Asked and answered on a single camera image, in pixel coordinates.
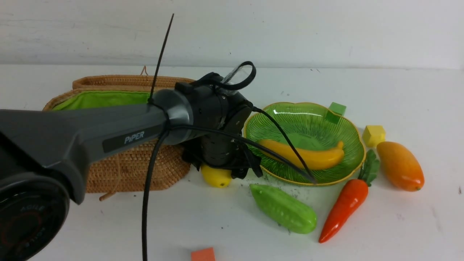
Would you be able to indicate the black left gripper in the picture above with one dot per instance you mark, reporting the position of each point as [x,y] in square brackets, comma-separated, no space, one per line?
[216,108]

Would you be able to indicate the yellow plastic lemon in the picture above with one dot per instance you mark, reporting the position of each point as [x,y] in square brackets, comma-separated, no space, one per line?
[217,178]

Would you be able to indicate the yellow plastic banana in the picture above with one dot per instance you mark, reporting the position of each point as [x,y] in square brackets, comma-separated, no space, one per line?
[315,160]

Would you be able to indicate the green plastic cucumber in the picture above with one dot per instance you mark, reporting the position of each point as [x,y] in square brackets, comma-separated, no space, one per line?
[284,209]

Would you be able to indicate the orange plastic carrot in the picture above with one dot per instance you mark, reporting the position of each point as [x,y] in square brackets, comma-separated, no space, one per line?
[351,197]

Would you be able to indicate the orange yellow plastic mango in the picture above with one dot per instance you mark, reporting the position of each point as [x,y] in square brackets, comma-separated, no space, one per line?
[400,166]

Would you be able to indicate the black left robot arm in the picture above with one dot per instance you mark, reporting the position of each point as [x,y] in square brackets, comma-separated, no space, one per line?
[46,155]

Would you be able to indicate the green leaf-shaped glass plate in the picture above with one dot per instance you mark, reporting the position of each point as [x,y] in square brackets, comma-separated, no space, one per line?
[311,126]

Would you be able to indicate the woven rattan basket lid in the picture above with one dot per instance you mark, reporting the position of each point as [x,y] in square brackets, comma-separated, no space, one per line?
[141,82]

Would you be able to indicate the green foam cube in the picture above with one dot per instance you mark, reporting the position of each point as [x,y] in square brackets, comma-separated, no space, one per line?
[335,113]

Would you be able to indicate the woven rattan basket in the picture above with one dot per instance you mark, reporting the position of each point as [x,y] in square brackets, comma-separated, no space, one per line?
[126,171]

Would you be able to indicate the orange foam cube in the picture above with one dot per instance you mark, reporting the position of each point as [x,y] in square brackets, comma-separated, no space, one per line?
[206,254]

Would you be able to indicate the yellow foam cube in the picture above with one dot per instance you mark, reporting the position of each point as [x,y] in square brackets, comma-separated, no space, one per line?
[373,135]

